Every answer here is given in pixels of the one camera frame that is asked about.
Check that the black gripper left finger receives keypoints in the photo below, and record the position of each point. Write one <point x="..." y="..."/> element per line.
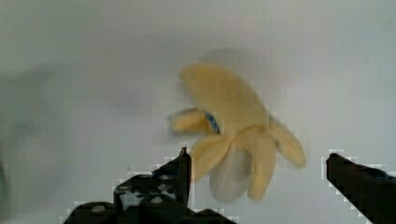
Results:
<point x="160" y="197"/>

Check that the yellow plush banana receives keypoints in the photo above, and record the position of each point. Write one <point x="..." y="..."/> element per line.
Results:
<point x="240" y="138"/>

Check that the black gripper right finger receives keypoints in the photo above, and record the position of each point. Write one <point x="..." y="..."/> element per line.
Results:
<point x="371" y="190"/>

